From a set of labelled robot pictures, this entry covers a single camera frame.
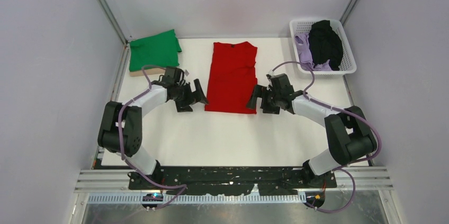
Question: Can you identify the folded green t-shirt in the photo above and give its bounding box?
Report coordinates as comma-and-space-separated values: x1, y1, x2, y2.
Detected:
129, 29, 182, 72

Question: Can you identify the red t-shirt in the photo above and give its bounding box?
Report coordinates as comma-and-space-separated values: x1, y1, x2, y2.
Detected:
204, 41, 258, 114

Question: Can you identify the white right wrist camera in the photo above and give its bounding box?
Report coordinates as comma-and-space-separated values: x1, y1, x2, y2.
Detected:
266, 70, 275, 78

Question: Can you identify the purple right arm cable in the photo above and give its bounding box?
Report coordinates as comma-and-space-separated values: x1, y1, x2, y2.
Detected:
272, 61, 382, 213

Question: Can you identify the folded beige t-shirt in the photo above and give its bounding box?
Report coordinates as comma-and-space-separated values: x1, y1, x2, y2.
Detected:
129, 67, 165, 77

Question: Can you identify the black t-shirt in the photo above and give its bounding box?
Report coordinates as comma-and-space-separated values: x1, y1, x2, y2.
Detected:
309, 20, 343, 71

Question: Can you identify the white plastic laundry basket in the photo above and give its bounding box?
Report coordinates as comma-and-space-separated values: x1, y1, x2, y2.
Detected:
290, 18, 357, 76

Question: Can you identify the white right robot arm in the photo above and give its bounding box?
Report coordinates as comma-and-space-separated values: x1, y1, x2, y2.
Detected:
246, 74, 381, 187

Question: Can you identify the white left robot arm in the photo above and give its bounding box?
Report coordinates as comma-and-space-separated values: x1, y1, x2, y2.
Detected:
97, 66, 209, 189

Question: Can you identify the lilac t-shirt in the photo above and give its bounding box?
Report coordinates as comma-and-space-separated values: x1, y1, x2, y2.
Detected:
293, 33, 332, 71

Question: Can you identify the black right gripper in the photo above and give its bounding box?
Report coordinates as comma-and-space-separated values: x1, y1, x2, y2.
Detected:
246, 84, 282, 115

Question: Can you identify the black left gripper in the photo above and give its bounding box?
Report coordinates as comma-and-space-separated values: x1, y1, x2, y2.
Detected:
173, 79, 208, 113

